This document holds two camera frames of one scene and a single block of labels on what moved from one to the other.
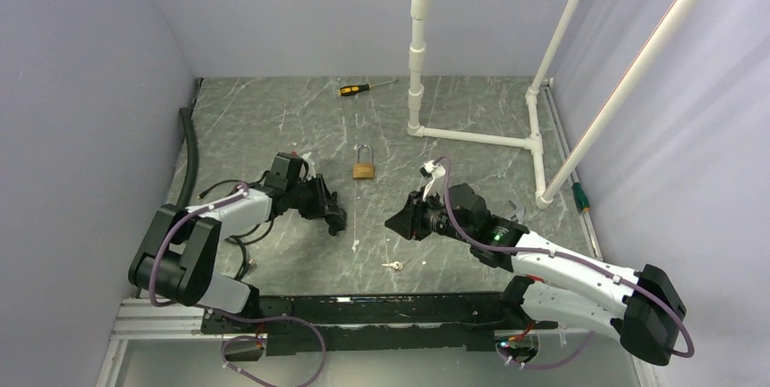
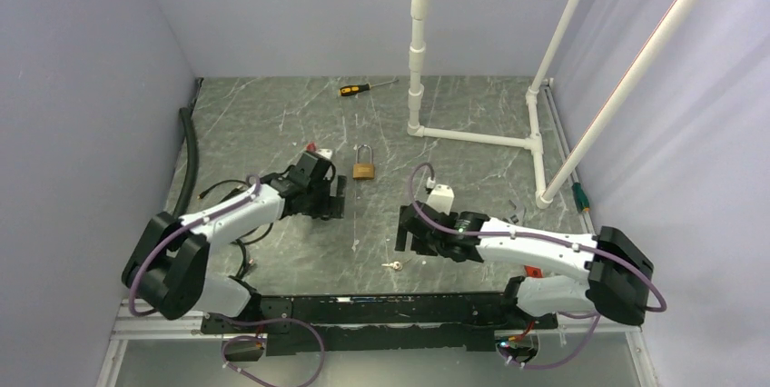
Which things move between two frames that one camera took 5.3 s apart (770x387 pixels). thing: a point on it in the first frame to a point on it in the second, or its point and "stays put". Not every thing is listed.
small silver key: (398, 265) stays put
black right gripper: (401, 222) to (421, 248)
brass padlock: (363, 171) stays put
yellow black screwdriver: (354, 89) stays put
